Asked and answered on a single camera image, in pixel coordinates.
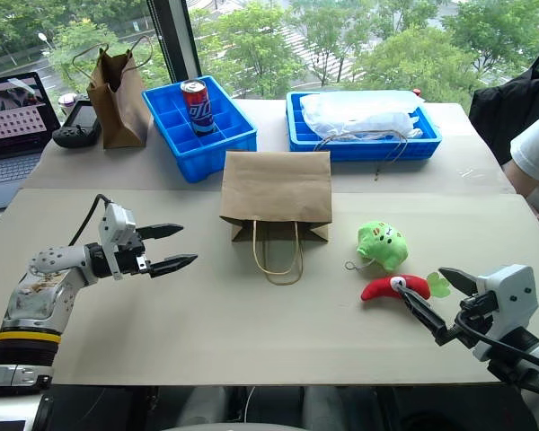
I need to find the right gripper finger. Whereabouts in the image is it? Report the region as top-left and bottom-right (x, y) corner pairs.
(396, 286), (460, 347)
(437, 267), (480, 298)

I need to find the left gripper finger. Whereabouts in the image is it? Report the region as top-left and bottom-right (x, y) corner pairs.
(137, 222), (184, 242)
(148, 253), (199, 277)

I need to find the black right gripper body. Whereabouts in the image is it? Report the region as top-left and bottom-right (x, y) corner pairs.
(446, 291), (500, 347)

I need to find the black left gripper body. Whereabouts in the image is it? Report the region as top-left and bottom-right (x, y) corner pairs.
(114, 233), (154, 277)

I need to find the wide brown paper bag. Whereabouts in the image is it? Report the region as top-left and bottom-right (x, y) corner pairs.
(218, 149), (334, 287)

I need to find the narrow brown paper bag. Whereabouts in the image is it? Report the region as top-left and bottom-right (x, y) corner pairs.
(72, 34), (155, 150)

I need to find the white plastic bag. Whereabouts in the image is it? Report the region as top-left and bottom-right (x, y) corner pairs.
(299, 91), (429, 141)

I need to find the red chili plush toy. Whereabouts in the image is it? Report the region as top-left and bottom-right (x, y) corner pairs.
(360, 269), (454, 312)

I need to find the green plush toy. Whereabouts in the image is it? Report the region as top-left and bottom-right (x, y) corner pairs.
(344, 219), (410, 274)

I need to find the blue divided plastic crate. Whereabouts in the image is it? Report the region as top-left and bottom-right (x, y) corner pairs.
(141, 75), (259, 184)

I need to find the red cola can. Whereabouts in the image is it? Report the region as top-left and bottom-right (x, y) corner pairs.
(180, 79), (217, 137)

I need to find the black handheld controller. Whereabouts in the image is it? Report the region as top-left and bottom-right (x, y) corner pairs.
(52, 99), (103, 149)

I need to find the person in white shirt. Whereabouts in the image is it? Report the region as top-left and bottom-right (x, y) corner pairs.
(508, 106), (539, 199)

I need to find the small purple white cup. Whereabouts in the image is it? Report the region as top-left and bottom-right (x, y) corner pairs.
(57, 92), (80, 117)

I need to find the blue shallow plastic crate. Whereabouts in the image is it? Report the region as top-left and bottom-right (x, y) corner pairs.
(286, 89), (444, 164)

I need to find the grey laptop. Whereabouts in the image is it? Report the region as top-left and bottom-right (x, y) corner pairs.
(0, 71), (62, 213)

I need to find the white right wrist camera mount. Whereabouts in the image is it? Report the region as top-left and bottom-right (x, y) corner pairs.
(470, 264), (539, 362)

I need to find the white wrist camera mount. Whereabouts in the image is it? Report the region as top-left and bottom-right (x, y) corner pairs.
(470, 264), (539, 362)
(97, 202), (138, 280)

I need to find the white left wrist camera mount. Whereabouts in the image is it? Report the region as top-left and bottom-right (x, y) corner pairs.
(97, 202), (138, 280)

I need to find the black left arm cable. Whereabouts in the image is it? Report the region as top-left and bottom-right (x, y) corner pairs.
(68, 193), (112, 247)

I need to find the thin white cable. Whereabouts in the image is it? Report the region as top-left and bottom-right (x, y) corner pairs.
(245, 385), (258, 424)

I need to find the black window frame post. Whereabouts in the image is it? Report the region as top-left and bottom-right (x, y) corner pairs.
(145, 0), (204, 93)

